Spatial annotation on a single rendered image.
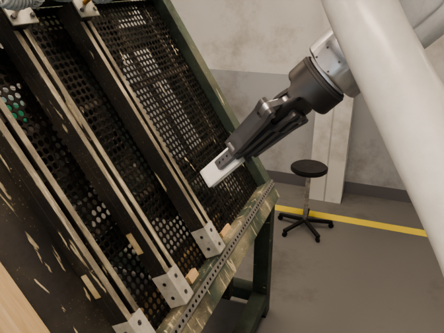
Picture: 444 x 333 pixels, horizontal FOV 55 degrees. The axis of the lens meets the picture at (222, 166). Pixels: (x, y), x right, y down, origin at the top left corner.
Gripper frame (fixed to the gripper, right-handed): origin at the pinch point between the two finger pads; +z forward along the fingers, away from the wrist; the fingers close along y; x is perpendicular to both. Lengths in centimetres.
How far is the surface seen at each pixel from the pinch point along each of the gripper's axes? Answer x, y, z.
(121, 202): -29, -42, 59
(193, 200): -27, -81, 60
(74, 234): -21, -22, 60
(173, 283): -1, -55, 66
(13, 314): -7, -4, 69
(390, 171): -25, -361, 40
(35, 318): -5, -9, 70
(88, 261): -14, -24, 62
